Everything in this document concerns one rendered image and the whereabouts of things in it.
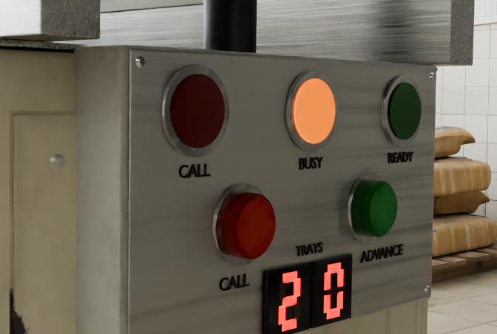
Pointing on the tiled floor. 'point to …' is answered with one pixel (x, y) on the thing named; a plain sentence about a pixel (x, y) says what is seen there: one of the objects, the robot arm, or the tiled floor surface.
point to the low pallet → (464, 263)
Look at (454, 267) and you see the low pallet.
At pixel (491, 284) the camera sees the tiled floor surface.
